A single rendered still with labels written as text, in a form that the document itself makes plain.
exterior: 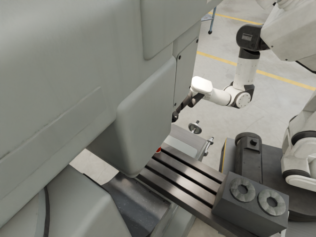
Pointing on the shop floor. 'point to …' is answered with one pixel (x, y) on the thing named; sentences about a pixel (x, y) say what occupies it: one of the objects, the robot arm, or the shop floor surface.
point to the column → (68, 210)
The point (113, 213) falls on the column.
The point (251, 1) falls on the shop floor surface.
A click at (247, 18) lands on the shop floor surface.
